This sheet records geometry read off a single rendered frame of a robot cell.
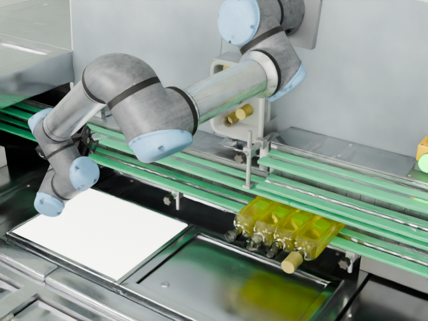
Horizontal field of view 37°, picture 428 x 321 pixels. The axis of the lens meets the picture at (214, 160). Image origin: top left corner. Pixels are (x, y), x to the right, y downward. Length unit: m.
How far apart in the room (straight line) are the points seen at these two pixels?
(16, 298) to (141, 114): 0.69
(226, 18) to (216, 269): 0.64
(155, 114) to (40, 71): 1.03
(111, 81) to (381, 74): 0.73
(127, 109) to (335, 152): 0.66
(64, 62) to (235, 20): 0.89
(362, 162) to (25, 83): 1.12
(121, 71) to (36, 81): 0.98
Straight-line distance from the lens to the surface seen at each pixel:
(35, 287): 1.72
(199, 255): 1.74
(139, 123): 1.21
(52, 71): 2.23
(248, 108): 1.82
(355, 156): 1.67
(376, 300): 1.70
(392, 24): 1.62
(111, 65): 1.25
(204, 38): 1.89
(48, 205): 1.62
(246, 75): 1.42
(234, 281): 1.65
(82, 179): 1.54
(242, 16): 1.51
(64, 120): 1.46
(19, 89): 2.15
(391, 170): 1.62
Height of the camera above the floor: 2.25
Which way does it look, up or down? 48 degrees down
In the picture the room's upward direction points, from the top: 124 degrees counter-clockwise
